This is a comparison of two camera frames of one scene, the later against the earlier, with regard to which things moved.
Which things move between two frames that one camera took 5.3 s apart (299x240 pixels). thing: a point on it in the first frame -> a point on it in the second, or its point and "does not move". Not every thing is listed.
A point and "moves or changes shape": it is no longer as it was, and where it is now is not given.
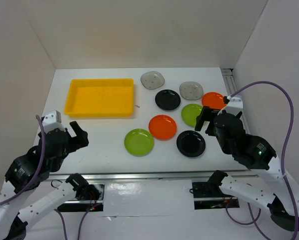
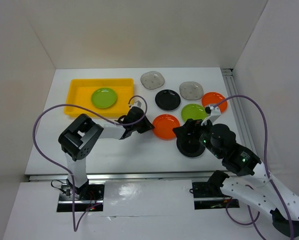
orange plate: [162, 127] moves or changes shape
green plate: [138, 142] -> [104, 98]
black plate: [191, 144] does not move
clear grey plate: [152, 80] does not move
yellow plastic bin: [100, 98] does not move
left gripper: [79, 140] -> [146, 126]
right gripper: [205, 114] -> [180, 131]
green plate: [189, 112] does not move
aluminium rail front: [192, 176] does not move
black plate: [167, 100] does not move
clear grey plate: [191, 90] does not move
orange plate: [213, 100] does not move
